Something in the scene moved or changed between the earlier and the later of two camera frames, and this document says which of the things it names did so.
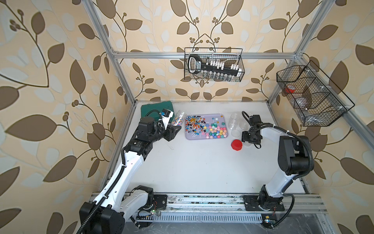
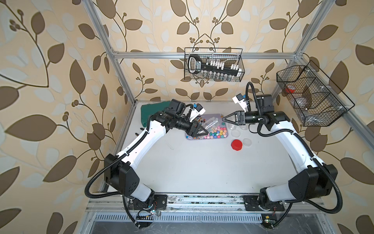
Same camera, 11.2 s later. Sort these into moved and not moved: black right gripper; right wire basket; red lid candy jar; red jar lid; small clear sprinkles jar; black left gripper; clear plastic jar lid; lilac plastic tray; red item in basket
Moved: black right gripper; small clear sprinkles jar; black left gripper
Not moved: red lid candy jar; right wire basket; clear plastic jar lid; lilac plastic tray; red jar lid; red item in basket
